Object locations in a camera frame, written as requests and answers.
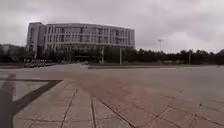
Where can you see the large grey multi-storey building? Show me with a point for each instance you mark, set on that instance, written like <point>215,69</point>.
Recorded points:
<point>80,36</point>

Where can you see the row of parked bicycles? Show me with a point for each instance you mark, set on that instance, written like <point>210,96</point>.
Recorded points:
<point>38,63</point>

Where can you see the row of dark trees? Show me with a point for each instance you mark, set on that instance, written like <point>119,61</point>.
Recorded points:
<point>173,56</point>

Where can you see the pale pole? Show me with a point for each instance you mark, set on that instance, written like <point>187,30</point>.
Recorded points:
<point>120,55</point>

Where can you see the low building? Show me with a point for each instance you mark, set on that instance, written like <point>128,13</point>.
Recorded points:
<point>8,50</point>

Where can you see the tall lamp pole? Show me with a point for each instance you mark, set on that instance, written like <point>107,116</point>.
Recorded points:
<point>160,45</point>

